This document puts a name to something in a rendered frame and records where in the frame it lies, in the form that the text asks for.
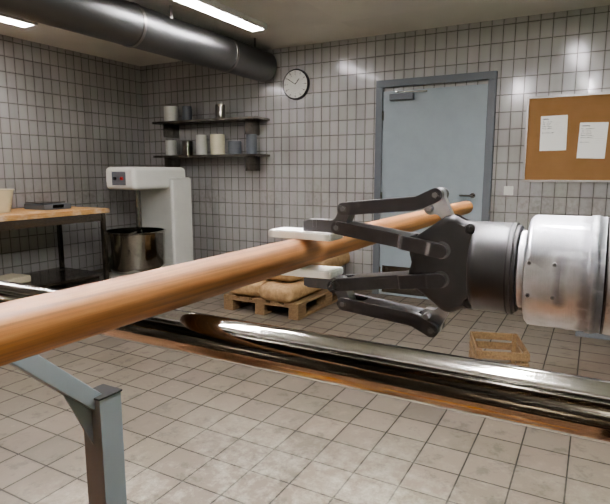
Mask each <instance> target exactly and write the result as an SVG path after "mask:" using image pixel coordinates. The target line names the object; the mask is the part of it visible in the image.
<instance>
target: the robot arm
mask: <svg viewBox="0 0 610 504"><path fill-rule="evenodd" d="M448 197H449V191H448V190H447V189H446V188H445V187H439V188H433V189H430V190H428V191H426V192H424V193H422V194H420V195H417V196H411V197H399V198H386V199H373V200H361V201H350V202H342V203H340V204H339V205H338V206H337V211H338V212H337V215H336V217H335V218H334V219H321V218H312V219H307V220H305V221H303V228H294V227H280V228H274V229H269V230H268V236H269V237H278V238H291V239H304V240H317V241H334V240H338V239H341V238H343V237H344V236H347V237H351V238H356V239H360V240H365V241H369V242H374V243H378V244H383V245H387V246H392V247H396V248H398V249H401V250H405V251H409V252H410V257H411V262H412V263H411V266H410V270H407V271H394V272H378V273H362V274H347V275H342V274H343V268H342V267H337V266H323V265H309V266H306V267H303V268H300V269H297V270H294V271H291V272H288V273H285V274H282V275H286V276H298V277H304V285H305V286H307V287H310V288H321V289H328V290H329V291H330V292H331V293H334V292H335V293H336V296H337V299H338V301H337V306H338V308H339V309H341V310H344V311H348V312H352V313H356V314H361V315H365V316H369V317H374V318H378V319H382V320H387V321H391V322H395V323H400V324H404V325H408V326H412V327H413V328H415V329H417V330H418V331H420V332H422V333H423V334H425V335H426V336H428V337H435V336H436V335H437V334H438V333H439V332H440V331H441V330H442V329H443V328H444V326H445V324H444V321H445V320H446V318H447V316H448V314H449V312H455V311H458V310H460V309H473V310H482V311H490V312H499V313H508V314H513V313H514V312H516V311H517V310H518V308H519V307H520V308H522V313H523V319H524V321H525V322H526V323H527V324H529V325H537V326H545V327H552V328H559V329H567V330H575V331H583V332H584V333H588V334H593V333H599V331H600V334H604V335H609V336H610V217H609V223H608V217H602V216H601V215H593V216H565V215H535V216H534V217H533V218H532V219H531V222H530V225H529V228H528V230H526V229H524V226H523V225H520V223H514V222H488V221H472V220H468V219H466V218H464V217H463V216H461V215H458V214H454V212H453V210H452V207H451V205H450V203H449V200H448ZM419 209H424V211H425V213H426V214H428V215H434V214H435V215H438V216H439V217H440V218H441V220H439V221H438V222H436V223H435V224H433V225H432V226H430V227H429V228H427V229H426V230H424V231H423V232H421V233H417V232H407V231H402V230H397V229H392V228H388V227H383V226H378V225H373V224H368V223H363V222H358V221H353V219H354V216H355V215H358V214H373V213H389V212H404V211H415V210H419ZM376 289H418V290H419V291H420V292H421V293H422V294H424V295H425V296H426V297H427V298H428V299H429V300H431V301H432V302H433V303H434V304H435V305H437V306H438V307H437V308H434V307H431V306H429V307H426V308H425V309H423V308H420V307H417V306H412V305H408V304H403V303H398V302H394V301H389V300H384V299H380V298H375V297H370V296H365V295H361V294H356V293H354V291H355V290H376Z"/></svg>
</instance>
